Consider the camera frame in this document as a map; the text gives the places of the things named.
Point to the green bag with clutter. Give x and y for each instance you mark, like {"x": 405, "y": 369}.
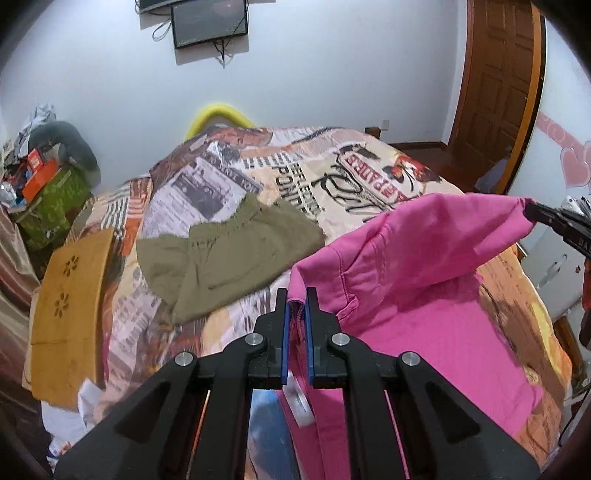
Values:
{"x": 55, "y": 207}

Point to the wooden board with flower cutouts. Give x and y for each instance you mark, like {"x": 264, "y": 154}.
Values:
{"x": 69, "y": 314}

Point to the white cabinet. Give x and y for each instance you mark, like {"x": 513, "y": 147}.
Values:
{"x": 549, "y": 272}

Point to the olive green pants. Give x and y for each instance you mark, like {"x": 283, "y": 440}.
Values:
{"x": 221, "y": 263}

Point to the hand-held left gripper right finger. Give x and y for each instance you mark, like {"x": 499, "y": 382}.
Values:
{"x": 310, "y": 341}

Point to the white papers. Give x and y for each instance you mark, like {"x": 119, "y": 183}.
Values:
{"x": 69, "y": 420}

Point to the pink heart wall stickers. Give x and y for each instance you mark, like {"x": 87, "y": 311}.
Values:
{"x": 572, "y": 161}

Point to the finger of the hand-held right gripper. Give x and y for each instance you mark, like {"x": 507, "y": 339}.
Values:
{"x": 561, "y": 221}

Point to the orange box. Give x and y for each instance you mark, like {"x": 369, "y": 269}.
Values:
{"x": 39, "y": 177}

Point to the striped curtain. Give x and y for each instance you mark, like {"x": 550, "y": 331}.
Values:
{"x": 14, "y": 300}

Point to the pink pants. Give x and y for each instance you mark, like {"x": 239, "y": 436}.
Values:
{"x": 415, "y": 277}

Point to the printed blanket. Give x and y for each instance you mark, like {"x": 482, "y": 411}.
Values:
{"x": 323, "y": 170}

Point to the black wall monitor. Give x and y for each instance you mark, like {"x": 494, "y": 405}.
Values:
{"x": 210, "y": 21}
{"x": 154, "y": 4}

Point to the brown wooden door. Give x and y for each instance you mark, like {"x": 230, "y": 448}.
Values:
{"x": 498, "y": 83}

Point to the grey plush bundle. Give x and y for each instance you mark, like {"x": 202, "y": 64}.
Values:
{"x": 76, "y": 143}

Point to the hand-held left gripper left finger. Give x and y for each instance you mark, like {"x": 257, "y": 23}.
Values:
{"x": 286, "y": 332}

